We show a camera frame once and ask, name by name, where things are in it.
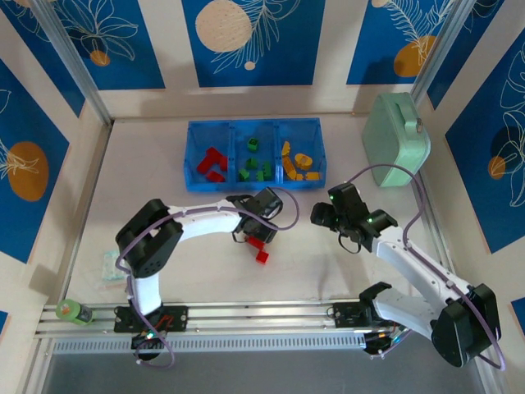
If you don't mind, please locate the aluminium frame post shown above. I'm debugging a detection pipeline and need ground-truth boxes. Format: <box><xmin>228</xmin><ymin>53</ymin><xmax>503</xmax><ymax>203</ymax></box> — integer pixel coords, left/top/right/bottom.
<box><xmin>30</xmin><ymin>0</ymin><xmax>114</xmax><ymax>126</ymax></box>
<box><xmin>411</xmin><ymin>0</ymin><xmax>473</xmax><ymax>103</ymax></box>

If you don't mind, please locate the blue floral wall panel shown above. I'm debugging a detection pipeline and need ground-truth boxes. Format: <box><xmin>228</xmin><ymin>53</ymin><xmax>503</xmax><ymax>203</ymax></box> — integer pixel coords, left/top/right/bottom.
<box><xmin>0</xmin><ymin>59</ymin><xmax>71</xmax><ymax>264</ymax></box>
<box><xmin>55</xmin><ymin>0</ymin><xmax>166</xmax><ymax>91</ymax></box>
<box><xmin>445</xmin><ymin>36</ymin><xmax>525</xmax><ymax>254</ymax></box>
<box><xmin>346</xmin><ymin>0</ymin><xmax>464</xmax><ymax>86</ymax></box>
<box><xmin>182</xmin><ymin>0</ymin><xmax>329</xmax><ymax>87</ymax></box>

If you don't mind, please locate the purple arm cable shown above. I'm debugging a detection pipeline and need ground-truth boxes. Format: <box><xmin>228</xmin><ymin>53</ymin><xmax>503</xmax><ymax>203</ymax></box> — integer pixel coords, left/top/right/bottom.
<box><xmin>347</xmin><ymin>163</ymin><xmax>506</xmax><ymax>371</ymax></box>
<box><xmin>116</xmin><ymin>187</ymin><xmax>300</xmax><ymax>370</ymax></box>

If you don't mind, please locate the aluminium mounting rail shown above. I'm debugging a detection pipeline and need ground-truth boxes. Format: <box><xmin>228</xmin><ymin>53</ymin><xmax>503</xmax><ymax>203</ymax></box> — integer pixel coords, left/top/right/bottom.
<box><xmin>34</xmin><ymin>301</ymin><xmax>411</xmax><ymax>341</ymax></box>

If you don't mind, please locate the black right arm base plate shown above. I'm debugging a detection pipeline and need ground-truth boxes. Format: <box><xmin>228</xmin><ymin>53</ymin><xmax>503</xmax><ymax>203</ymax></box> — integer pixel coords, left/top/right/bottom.
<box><xmin>334</xmin><ymin>301</ymin><xmax>395</xmax><ymax>329</ymax></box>

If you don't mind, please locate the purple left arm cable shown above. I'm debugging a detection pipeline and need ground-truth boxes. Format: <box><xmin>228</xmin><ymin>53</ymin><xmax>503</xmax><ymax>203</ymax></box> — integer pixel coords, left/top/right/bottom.
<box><xmin>116</xmin><ymin>187</ymin><xmax>300</xmax><ymax>370</ymax></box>

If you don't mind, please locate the green tape roll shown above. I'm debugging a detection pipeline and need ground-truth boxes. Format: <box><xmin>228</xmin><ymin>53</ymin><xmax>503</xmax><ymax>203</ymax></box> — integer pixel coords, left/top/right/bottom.
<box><xmin>56</xmin><ymin>299</ymin><xmax>81</xmax><ymax>323</ymax></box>

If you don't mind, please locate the clear plastic packet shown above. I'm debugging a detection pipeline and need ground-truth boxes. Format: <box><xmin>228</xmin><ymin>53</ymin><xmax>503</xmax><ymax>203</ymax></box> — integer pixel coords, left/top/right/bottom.
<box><xmin>99</xmin><ymin>250</ymin><xmax>128</xmax><ymax>291</ymax></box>

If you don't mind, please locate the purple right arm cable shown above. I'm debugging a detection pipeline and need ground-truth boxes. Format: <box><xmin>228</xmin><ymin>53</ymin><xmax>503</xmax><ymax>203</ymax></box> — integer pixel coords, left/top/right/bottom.
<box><xmin>347</xmin><ymin>163</ymin><xmax>506</xmax><ymax>371</ymax></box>

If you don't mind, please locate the mint green carry case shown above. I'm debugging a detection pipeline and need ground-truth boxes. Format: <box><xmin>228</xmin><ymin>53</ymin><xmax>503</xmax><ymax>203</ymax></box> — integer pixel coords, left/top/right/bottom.
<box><xmin>361</xmin><ymin>92</ymin><xmax>431</xmax><ymax>189</ymax></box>

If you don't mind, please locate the aluminium table edge rail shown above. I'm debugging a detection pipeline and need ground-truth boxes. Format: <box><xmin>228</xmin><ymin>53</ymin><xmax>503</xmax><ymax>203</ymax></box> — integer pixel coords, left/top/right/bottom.
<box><xmin>412</xmin><ymin>170</ymin><xmax>500</xmax><ymax>394</ymax></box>
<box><xmin>20</xmin><ymin>122</ymin><xmax>114</xmax><ymax>394</ymax></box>

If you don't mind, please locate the grey slotted cable duct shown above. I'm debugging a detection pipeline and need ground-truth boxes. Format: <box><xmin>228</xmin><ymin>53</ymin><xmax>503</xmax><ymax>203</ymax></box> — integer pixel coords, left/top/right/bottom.
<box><xmin>51</xmin><ymin>332</ymin><xmax>368</xmax><ymax>355</ymax></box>

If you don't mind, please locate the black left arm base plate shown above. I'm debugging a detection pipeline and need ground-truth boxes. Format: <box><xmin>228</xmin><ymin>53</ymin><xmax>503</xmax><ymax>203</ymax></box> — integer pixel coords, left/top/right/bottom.
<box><xmin>113</xmin><ymin>305</ymin><xmax>189</xmax><ymax>333</ymax></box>

